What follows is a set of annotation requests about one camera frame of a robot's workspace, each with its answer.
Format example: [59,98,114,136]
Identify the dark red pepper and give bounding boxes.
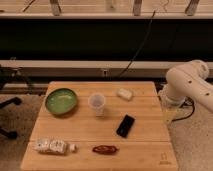
[92,145,118,155]

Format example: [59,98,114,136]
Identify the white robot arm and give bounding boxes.
[159,60,213,124]

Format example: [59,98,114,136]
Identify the green ceramic bowl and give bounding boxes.
[45,88,78,116]

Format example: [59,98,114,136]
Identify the black rectangular phone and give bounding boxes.
[116,115,135,138]

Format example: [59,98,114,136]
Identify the white soap bar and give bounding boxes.
[117,88,133,101]

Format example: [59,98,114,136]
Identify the black office chair base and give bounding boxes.
[0,96,24,141]

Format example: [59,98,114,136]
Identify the black floor cable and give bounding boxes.
[172,96,196,122]

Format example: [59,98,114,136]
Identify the black hanging cable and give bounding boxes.
[117,9,157,78]

